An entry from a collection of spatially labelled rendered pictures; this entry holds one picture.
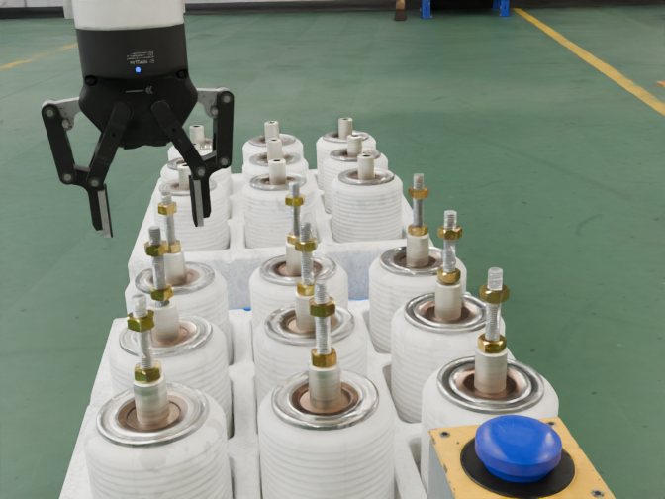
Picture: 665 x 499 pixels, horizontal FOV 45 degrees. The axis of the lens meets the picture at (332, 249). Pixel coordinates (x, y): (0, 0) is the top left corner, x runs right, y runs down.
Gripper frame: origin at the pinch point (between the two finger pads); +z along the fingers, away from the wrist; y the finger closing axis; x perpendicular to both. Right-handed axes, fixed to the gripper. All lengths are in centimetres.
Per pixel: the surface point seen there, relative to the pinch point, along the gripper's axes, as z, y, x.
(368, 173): 9.7, 29.8, 36.6
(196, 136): 9, 11, 64
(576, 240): 36, 81, 65
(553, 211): 36, 86, 81
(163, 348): 10.3, -0.4, -2.7
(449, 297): 8.6, 22.9, -4.9
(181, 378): 12.1, 0.6, -4.8
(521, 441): 2.7, 14.2, -32.3
